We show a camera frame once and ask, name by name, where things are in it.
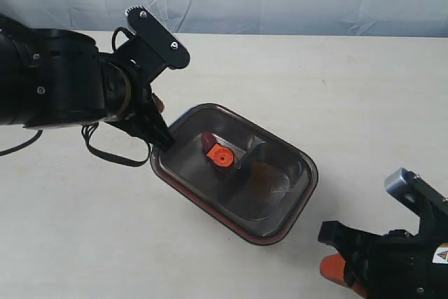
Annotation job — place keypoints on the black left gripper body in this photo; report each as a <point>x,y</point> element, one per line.
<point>127,74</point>

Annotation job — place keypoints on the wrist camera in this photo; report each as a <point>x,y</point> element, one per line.
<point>421,199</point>
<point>157,37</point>

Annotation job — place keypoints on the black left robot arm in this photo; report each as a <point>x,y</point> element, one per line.
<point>54,78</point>

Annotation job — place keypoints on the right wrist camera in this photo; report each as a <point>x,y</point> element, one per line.
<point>421,199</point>

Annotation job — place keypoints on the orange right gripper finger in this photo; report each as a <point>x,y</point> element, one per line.
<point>332,269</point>

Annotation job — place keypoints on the dark transparent box lid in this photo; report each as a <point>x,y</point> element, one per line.
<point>238,176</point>

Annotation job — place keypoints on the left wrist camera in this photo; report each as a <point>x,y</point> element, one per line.
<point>157,37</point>

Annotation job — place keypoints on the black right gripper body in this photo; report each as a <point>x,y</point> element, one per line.
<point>394,265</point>

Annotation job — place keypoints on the yellow toy cheese wedge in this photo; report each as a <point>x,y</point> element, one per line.
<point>263,177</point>

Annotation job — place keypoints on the red toy sausage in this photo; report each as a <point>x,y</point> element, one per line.
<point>219,157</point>

